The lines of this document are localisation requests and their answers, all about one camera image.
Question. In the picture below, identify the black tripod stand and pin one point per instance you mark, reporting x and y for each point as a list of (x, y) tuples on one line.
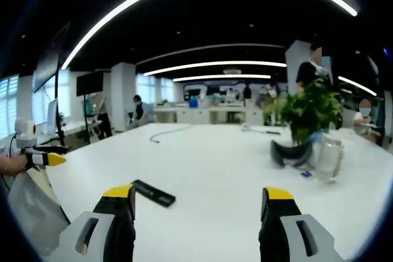
[(59, 96)]

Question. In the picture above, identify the small blue card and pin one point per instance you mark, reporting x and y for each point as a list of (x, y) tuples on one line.
[(305, 174)]

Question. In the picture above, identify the black headset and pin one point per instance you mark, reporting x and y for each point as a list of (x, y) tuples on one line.
[(290, 154)]

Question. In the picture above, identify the clear glass jar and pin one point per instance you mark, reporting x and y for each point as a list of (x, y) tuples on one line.
[(330, 159)]

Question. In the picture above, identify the black remote control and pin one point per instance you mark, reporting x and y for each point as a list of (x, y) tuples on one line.
[(153, 194)]

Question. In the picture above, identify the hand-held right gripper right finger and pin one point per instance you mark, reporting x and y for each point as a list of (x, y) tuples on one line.
[(276, 225)]

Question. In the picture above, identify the person's left hand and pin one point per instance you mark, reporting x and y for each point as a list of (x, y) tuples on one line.
[(12, 164)]

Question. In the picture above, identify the grey plastic bag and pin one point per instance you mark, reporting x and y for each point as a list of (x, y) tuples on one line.
[(33, 210)]

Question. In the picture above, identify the black monitor on stand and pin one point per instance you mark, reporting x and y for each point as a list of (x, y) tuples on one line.
[(89, 82)]

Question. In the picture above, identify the green potted plant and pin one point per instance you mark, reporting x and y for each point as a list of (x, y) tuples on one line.
[(308, 108)]

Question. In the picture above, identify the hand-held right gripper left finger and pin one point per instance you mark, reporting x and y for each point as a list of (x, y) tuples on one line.
[(118, 225)]

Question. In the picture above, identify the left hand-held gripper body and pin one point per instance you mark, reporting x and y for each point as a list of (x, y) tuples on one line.
[(25, 134)]

